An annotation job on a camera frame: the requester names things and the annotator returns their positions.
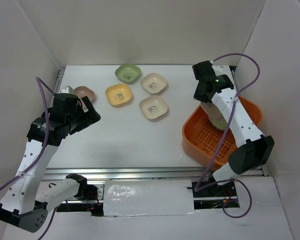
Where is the brown plate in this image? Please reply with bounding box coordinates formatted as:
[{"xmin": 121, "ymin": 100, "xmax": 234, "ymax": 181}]
[
  {"xmin": 73, "ymin": 86, "xmax": 95, "ymax": 102},
  {"xmin": 200, "ymin": 102, "xmax": 225, "ymax": 120}
]

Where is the green plate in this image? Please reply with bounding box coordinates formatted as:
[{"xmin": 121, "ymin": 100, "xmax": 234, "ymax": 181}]
[
  {"xmin": 115, "ymin": 63, "xmax": 141, "ymax": 84},
  {"xmin": 209, "ymin": 118, "xmax": 227, "ymax": 131}
]

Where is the orange plastic bin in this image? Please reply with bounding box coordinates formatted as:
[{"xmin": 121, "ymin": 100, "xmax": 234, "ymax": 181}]
[{"xmin": 181, "ymin": 96, "xmax": 263, "ymax": 170}]

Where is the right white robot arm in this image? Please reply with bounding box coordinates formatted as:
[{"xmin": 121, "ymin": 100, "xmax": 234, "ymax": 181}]
[{"xmin": 192, "ymin": 60, "xmax": 275, "ymax": 196}]

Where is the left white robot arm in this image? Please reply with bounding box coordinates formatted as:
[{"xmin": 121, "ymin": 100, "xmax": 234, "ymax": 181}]
[{"xmin": 0, "ymin": 93, "xmax": 101, "ymax": 233}]

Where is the cream plate at back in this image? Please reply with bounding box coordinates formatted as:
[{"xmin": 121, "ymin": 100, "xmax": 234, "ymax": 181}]
[{"xmin": 140, "ymin": 72, "xmax": 168, "ymax": 95}]

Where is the cream plate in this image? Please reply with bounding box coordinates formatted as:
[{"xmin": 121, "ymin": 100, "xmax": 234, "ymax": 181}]
[
  {"xmin": 140, "ymin": 72, "xmax": 168, "ymax": 95},
  {"xmin": 139, "ymin": 95, "xmax": 169, "ymax": 120}
]

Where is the yellow square plate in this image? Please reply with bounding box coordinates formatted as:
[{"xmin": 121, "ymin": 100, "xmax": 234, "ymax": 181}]
[{"xmin": 105, "ymin": 83, "xmax": 133, "ymax": 107}]

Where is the cream plate in middle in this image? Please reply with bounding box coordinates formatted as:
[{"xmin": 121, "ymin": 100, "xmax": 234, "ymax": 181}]
[{"xmin": 139, "ymin": 95, "xmax": 169, "ymax": 120}]

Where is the white foil cover panel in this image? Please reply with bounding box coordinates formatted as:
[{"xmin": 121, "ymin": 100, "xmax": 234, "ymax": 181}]
[{"xmin": 103, "ymin": 180, "xmax": 195, "ymax": 217}]

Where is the aluminium frame rail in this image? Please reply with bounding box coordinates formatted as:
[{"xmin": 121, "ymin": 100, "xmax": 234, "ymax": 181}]
[{"xmin": 43, "ymin": 67, "xmax": 270, "ymax": 182}]

